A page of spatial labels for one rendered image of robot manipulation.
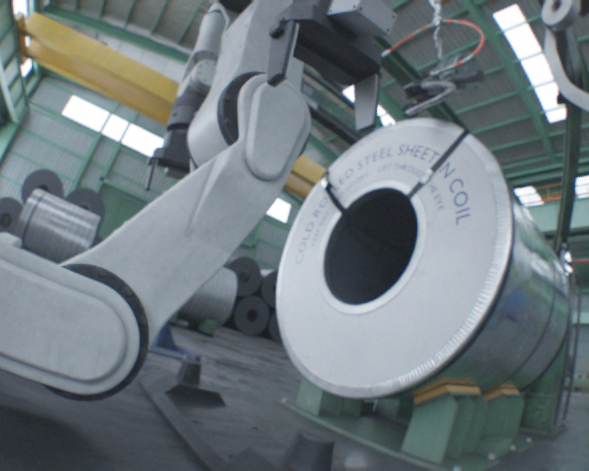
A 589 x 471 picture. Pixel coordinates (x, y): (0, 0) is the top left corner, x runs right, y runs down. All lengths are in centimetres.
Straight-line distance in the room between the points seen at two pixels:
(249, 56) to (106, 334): 41
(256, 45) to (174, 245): 32
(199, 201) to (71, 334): 21
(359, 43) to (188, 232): 27
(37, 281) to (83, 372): 9
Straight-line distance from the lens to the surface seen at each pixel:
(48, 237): 568
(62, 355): 33
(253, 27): 56
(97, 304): 33
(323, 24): 32
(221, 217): 40
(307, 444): 35
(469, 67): 135
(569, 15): 128
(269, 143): 42
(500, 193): 112
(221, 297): 611
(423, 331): 109
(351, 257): 166
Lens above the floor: 34
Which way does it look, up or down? 17 degrees up
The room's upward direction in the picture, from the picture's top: 15 degrees clockwise
